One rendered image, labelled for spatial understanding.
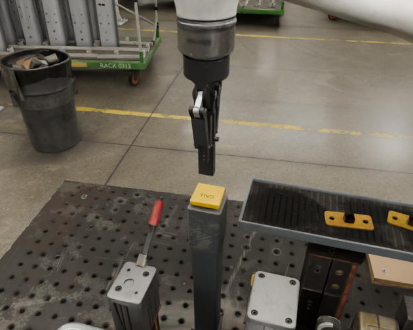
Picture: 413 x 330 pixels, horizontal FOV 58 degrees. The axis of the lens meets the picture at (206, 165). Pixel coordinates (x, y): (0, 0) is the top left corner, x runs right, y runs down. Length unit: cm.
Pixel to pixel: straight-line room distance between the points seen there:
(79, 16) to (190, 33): 407
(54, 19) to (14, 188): 235
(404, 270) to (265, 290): 73
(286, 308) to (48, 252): 91
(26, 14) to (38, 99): 202
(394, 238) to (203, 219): 35
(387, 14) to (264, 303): 52
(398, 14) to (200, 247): 57
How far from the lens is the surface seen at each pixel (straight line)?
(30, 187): 291
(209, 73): 59
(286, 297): 66
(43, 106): 302
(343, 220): 73
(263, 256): 126
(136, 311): 73
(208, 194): 75
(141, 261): 76
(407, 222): 78
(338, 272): 80
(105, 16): 452
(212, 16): 56
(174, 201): 144
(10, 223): 266
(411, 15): 76
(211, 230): 77
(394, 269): 131
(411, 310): 73
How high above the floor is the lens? 164
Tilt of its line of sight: 35 degrees down
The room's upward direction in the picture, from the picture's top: straight up
